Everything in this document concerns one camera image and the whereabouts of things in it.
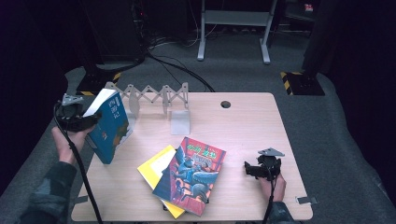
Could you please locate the black cabinet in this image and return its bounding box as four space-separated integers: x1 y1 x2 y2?
78 0 147 66

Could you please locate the thick black floor cable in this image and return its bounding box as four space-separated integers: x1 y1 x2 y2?
146 52 216 93

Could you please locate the white expandable bookend rack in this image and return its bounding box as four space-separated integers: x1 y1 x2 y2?
104 81 191 136

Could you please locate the person's left hand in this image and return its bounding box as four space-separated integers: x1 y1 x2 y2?
50 124 96 166

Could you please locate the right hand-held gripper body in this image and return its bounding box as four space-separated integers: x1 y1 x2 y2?
256 147 286 182

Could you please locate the yellow book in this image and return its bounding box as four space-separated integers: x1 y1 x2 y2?
136 144 186 219

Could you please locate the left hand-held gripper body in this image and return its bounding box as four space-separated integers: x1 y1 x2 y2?
55 93 92 133

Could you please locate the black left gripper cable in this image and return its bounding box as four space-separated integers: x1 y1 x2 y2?
53 101 104 224

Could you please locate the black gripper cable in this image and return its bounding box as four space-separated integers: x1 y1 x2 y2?
53 101 104 224
262 167 278 224

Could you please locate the red illustrated book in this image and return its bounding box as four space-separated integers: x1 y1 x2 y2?
152 136 227 217

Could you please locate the person's right hand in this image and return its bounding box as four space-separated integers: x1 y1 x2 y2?
258 173 288 203

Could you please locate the blue book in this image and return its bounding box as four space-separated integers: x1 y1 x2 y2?
83 88 134 165

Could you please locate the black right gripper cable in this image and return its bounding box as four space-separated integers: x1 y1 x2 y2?
262 167 278 224

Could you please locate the black hazard-striped stand base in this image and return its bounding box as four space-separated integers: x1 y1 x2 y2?
279 71 326 96
76 69 123 97

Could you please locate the tangle of thin floor cables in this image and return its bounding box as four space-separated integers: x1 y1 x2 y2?
148 29 202 50

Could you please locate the white metal stand frame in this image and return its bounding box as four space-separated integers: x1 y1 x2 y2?
196 0 279 65

